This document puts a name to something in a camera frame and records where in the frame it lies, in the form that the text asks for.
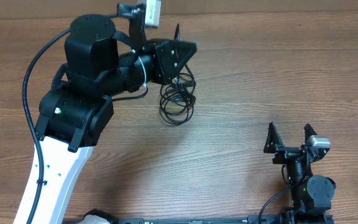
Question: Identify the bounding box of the cardboard wall panel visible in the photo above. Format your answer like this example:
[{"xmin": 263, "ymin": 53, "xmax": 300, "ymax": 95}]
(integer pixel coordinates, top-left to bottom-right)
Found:
[{"xmin": 0, "ymin": 0, "xmax": 358, "ymax": 19}]

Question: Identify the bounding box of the black USB cable thin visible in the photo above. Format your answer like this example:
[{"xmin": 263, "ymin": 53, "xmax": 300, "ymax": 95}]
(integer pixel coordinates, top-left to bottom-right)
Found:
[{"xmin": 173, "ymin": 24, "xmax": 196, "ymax": 88}]

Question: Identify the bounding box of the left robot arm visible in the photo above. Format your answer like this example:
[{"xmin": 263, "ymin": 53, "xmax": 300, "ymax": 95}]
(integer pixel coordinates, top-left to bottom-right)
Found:
[{"xmin": 14, "ymin": 14, "xmax": 197, "ymax": 223}]

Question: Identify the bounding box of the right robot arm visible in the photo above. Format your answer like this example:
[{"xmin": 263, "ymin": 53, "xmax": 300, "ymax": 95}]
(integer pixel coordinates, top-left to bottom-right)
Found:
[{"xmin": 257, "ymin": 122, "xmax": 336, "ymax": 223}]

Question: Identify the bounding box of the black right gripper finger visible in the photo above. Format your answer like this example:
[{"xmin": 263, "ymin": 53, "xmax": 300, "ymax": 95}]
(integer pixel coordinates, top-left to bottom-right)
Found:
[
  {"xmin": 304, "ymin": 123, "xmax": 317, "ymax": 142},
  {"xmin": 264, "ymin": 122, "xmax": 284, "ymax": 154}
]

